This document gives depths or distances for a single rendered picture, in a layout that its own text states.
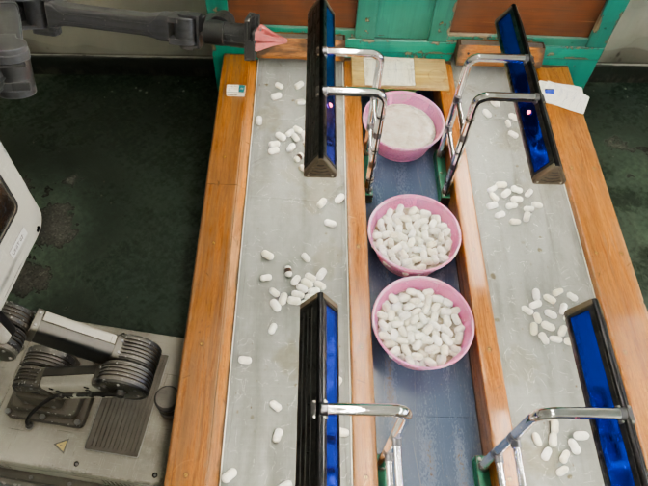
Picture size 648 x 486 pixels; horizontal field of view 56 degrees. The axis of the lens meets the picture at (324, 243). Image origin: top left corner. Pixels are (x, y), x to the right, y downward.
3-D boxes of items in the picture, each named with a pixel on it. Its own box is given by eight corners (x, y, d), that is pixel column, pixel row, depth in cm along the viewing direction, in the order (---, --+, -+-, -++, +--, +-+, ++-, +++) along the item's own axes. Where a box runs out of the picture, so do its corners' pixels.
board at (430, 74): (351, 88, 205) (352, 85, 204) (350, 58, 213) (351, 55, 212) (448, 91, 206) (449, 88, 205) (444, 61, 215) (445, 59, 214)
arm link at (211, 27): (199, 45, 150) (198, 22, 147) (206, 37, 156) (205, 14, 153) (226, 49, 150) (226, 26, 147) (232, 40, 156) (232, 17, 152)
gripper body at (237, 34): (256, 53, 156) (228, 49, 156) (256, 12, 150) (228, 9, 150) (251, 62, 151) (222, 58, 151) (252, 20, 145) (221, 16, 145)
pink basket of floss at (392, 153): (400, 182, 195) (405, 163, 187) (343, 135, 205) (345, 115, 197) (455, 143, 206) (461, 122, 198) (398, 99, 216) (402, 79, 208)
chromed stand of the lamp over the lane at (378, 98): (310, 202, 189) (315, 93, 152) (311, 153, 200) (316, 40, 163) (371, 203, 190) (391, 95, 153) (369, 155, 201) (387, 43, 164)
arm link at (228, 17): (177, 49, 153) (175, 13, 148) (191, 35, 162) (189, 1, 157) (225, 55, 152) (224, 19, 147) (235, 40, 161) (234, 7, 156)
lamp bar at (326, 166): (303, 177, 147) (304, 158, 141) (308, 15, 182) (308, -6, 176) (336, 178, 148) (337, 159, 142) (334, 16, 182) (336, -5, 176)
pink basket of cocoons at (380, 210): (387, 300, 171) (391, 283, 164) (350, 227, 185) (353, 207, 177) (470, 272, 178) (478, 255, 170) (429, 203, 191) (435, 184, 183)
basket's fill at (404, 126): (367, 162, 198) (369, 150, 193) (364, 113, 211) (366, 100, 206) (436, 164, 199) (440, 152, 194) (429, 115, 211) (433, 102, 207)
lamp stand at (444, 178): (439, 205, 191) (474, 98, 153) (432, 157, 202) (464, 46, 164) (499, 207, 191) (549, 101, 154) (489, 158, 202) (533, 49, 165)
